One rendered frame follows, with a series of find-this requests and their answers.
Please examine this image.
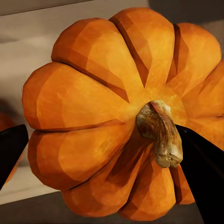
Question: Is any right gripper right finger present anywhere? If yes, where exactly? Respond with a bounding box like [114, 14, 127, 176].
[175, 125, 224, 224]

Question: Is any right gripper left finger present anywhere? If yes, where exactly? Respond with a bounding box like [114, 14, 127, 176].
[0, 124, 29, 190]

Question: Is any pumpkin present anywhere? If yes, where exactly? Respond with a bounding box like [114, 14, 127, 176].
[0, 112, 17, 183]
[21, 7, 224, 221]

